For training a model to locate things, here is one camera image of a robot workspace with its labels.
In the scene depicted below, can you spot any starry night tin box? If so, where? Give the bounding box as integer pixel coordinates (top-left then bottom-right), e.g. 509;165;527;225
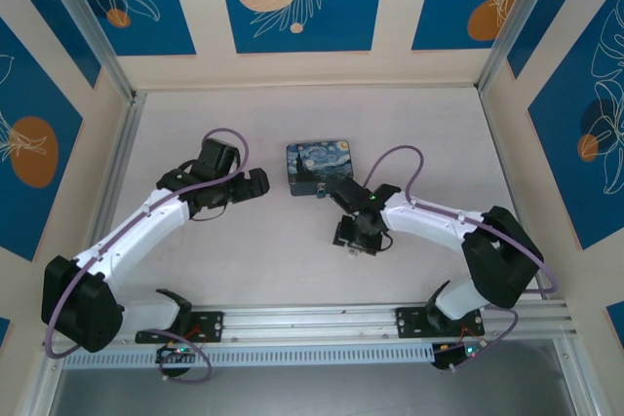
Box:
285;137;356;198

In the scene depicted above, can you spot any grey metal sheet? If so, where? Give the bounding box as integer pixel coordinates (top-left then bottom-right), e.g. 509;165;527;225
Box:
28;340;594;416

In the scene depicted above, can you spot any blue panel with beige circle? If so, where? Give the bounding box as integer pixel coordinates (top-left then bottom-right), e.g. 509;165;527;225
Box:
215;0;389;55

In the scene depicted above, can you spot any blue panel with orange circle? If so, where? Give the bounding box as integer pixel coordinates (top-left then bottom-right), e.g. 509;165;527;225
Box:
0;16;85;263

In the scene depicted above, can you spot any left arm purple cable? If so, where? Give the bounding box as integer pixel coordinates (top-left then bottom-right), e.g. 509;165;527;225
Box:
43;128;250;383

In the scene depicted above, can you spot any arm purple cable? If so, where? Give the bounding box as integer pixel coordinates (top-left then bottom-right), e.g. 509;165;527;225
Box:
363;145;560;373
43;128;250;383

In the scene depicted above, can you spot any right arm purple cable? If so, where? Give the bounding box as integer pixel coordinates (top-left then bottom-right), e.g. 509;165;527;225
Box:
363;145;560;373

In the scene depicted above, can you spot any aluminium side rail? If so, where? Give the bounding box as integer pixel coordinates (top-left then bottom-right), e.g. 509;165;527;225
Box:
70;92;147;311

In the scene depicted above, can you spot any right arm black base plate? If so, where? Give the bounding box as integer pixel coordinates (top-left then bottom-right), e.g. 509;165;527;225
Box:
394;306;487;340

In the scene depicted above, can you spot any long aluminium mounting rail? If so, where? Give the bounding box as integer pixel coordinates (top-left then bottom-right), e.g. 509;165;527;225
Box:
41;299;579;348

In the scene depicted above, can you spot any white slotted cable duct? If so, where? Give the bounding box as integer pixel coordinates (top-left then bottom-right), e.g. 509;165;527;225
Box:
61;341;439;369

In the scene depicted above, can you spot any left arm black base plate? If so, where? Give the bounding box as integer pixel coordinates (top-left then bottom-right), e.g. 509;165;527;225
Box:
135;311;225;345

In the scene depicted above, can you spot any blue floral wall panel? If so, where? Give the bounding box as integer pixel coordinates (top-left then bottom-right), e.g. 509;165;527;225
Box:
527;0;624;251
46;0;198;57
410;0;555;52
506;0;600;80
0;0;102;90

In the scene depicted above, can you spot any aluminium frame post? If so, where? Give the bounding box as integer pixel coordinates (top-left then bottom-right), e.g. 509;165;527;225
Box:
476;0;566;94
36;0;147;104

